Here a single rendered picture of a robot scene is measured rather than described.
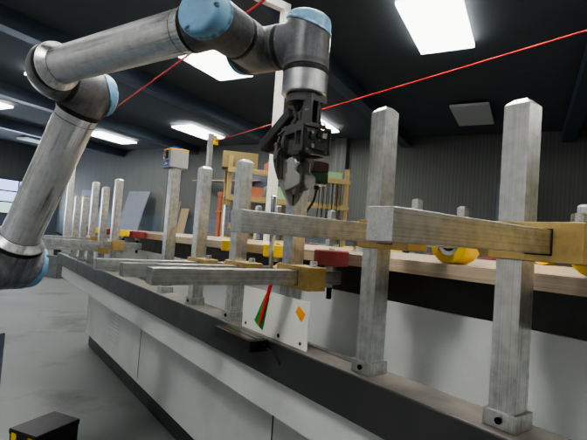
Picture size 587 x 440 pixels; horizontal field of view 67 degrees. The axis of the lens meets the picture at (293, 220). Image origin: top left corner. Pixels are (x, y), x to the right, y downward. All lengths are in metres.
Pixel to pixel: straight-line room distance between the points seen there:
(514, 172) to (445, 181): 9.31
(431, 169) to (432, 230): 9.64
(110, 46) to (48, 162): 0.48
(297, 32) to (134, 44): 0.33
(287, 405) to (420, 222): 0.72
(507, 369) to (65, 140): 1.18
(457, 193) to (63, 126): 9.03
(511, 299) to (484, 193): 9.20
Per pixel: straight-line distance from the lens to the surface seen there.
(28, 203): 1.47
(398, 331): 1.05
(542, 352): 0.88
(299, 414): 1.02
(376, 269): 0.79
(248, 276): 0.87
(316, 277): 0.93
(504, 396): 0.67
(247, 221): 0.57
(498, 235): 0.51
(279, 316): 1.00
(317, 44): 0.90
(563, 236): 0.62
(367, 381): 0.79
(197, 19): 0.86
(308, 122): 0.84
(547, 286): 0.80
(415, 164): 10.14
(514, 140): 0.67
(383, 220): 0.38
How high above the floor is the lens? 0.93
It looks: 2 degrees up
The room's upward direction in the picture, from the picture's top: 4 degrees clockwise
